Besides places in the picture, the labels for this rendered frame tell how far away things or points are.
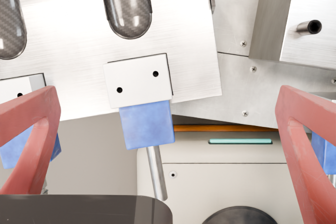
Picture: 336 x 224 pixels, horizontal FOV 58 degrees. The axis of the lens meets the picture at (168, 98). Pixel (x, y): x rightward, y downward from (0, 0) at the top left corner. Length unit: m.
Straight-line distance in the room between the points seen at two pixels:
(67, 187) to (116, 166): 0.21
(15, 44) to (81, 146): 0.95
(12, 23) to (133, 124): 0.14
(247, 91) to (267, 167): 0.63
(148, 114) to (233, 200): 0.73
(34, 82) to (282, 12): 0.20
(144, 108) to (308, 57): 0.13
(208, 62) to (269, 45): 0.05
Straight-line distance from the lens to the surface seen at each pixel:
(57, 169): 1.28
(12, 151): 0.29
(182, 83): 0.26
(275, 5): 0.28
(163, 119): 0.26
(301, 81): 0.35
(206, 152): 0.90
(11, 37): 0.30
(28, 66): 0.29
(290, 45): 0.25
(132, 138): 0.26
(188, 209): 0.96
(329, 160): 0.33
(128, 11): 0.27
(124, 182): 1.24
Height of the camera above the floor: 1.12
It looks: 81 degrees down
